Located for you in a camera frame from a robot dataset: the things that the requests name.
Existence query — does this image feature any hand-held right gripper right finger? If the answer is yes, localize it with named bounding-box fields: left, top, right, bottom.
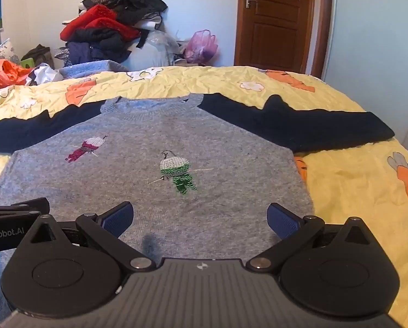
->
left=246, top=202, right=391, bottom=274

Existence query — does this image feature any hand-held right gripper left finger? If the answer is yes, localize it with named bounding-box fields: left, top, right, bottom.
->
left=17, top=201, right=157, bottom=274

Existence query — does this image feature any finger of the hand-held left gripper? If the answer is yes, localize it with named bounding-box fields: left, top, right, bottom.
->
left=0, top=197, right=51, bottom=216

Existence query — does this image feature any grey sweater with navy sleeves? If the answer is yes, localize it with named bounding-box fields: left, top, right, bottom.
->
left=0, top=93, right=396, bottom=318

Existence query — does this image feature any pile of clothes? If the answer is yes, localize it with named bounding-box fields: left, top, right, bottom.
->
left=55, top=0, right=168, bottom=65

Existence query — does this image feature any yellow printed blanket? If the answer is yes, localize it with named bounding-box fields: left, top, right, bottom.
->
left=0, top=66, right=408, bottom=328

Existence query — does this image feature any white crumpled bag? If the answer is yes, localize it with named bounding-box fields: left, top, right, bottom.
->
left=26, top=63, right=66, bottom=86

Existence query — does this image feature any orange plastic bag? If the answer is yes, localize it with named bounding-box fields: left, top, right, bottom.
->
left=0, top=59, right=35, bottom=87

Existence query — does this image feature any light blue folded towel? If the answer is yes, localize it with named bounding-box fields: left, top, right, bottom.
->
left=58, top=60, right=129, bottom=79

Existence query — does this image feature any dark brown cloth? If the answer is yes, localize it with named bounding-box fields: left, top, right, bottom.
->
left=21, top=44, right=56, bottom=71

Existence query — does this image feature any floral pillow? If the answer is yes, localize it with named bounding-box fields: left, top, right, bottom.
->
left=0, top=38, right=22, bottom=65

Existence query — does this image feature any clear plastic bag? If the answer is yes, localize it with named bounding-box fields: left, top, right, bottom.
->
left=122, top=31, right=184, bottom=71

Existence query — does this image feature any brown wooden door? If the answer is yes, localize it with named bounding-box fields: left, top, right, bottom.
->
left=234, top=0, right=317, bottom=74

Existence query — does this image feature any pink plastic bag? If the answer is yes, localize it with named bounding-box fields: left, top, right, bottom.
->
left=184, top=30, right=219, bottom=64

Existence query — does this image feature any brown door frame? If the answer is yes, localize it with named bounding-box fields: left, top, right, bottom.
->
left=301, top=0, right=334, bottom=79

